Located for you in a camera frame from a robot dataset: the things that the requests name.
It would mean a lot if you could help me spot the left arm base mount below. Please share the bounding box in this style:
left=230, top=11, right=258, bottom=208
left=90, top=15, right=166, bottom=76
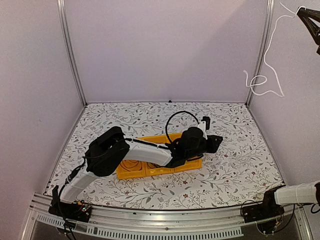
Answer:
left=48, top=185, right=92, bottom=223

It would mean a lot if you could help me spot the white cable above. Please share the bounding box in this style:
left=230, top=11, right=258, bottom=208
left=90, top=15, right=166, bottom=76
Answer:
left=243, top=1, right=306, bottom=98

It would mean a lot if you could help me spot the left yellow plastic bin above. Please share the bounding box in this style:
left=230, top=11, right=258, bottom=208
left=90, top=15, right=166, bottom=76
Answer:
left=116, top=136, right=147, bottom=181

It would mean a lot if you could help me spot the middle yellow plastic bin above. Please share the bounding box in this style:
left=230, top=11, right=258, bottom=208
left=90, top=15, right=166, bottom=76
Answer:
left=140, top=135, right=173, bottom=177

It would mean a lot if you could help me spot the right yellow plastic bin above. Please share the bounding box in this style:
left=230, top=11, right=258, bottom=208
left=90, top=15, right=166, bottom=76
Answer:
left=169, top=133, right=202, bottom=173

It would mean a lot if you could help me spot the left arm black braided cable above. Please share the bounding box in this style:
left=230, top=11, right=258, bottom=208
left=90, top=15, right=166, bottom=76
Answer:
left=164, top=110, right=202, bottom=145

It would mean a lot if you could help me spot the aluminium frame post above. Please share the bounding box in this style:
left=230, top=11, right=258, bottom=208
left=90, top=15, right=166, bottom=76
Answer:
left=245, top=0, right=275, bottom=106
left=56, top=0, right=88, bottom=107

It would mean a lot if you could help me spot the yellow plastic bin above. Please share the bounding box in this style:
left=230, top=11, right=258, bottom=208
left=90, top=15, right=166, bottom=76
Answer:
left=116, top=136, right=147, bottom=181
left=140, top=135, right=173, bottom=177
left=169, top=133, right=202, bottom=173

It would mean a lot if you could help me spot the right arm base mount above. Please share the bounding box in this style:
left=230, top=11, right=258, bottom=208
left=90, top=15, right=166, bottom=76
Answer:
left=240, top=200, right=285, bottom=223

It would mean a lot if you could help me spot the right aluminium frame post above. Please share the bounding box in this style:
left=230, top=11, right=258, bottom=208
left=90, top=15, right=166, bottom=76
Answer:
left=245, top=0, right=275, bottom=106

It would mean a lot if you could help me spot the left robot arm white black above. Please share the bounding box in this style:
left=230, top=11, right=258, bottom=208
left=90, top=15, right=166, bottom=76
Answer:
left=52, top=126, right=223, bottom=217

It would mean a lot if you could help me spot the floral patterned table mat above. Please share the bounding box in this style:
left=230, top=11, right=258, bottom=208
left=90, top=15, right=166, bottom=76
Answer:
left=44, top=102, right=284, bottom=210

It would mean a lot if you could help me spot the left aluminium frame post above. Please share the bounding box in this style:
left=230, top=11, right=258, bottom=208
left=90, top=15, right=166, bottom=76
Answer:
left=56, top=0, right=88, bottom=107

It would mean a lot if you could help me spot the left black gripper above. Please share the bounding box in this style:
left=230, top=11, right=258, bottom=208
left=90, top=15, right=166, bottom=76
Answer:
left=185, top=135, right=223, bottom=161

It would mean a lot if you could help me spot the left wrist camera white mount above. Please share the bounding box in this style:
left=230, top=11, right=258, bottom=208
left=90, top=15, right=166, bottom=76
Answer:
left=197, top=116, right=211, bottom=140

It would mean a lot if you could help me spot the front aluminium rail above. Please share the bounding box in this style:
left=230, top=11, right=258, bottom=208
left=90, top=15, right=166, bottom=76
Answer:
left=21, top=193, right=316, bottom=240

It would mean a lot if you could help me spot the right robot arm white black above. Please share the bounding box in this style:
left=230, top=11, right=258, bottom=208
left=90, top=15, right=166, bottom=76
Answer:
left=258, top=5, right=320, bottom=218

